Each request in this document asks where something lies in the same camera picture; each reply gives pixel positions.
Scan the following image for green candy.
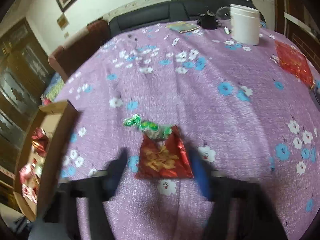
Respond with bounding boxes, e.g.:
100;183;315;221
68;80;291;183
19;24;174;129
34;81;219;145
123;114;172;141

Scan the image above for red gold triangular snack bag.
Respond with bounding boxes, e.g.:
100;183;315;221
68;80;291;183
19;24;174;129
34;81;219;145
31;127;49;158

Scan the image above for cardboard tray box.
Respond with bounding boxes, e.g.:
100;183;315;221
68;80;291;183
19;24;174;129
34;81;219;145
13;100;78;221

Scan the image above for purple floral tablecloth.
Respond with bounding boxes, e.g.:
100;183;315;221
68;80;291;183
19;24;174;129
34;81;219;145
56;24;319;239

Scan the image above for blue green blanket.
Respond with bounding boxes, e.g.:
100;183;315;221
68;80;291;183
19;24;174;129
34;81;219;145
41;73;65;105

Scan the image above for brown armchair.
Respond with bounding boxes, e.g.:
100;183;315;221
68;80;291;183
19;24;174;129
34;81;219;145
48;18;111;81

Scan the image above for black stand base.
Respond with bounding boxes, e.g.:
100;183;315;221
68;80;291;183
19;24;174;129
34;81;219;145
310;80;320;106

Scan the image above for dark wooden cabinet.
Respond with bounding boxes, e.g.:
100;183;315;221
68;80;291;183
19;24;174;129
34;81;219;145
1;18;54;206

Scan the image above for red foil gift bag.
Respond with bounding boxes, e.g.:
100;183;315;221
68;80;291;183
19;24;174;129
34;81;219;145
275;41;313;88

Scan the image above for booklet on table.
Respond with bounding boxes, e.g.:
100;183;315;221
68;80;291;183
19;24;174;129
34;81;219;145
166;22;200;34

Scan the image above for small black object on table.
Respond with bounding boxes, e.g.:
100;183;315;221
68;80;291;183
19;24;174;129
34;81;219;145
199;10;217;30

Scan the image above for white plastic jar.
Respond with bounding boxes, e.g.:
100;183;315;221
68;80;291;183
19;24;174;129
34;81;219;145
230;4;260;46

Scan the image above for black leather sofa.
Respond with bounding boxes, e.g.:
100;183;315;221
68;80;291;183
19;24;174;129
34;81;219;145
108;0;255;37

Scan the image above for yellow wall plaque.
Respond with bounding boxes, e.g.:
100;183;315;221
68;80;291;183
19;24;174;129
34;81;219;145
57;14;69;30

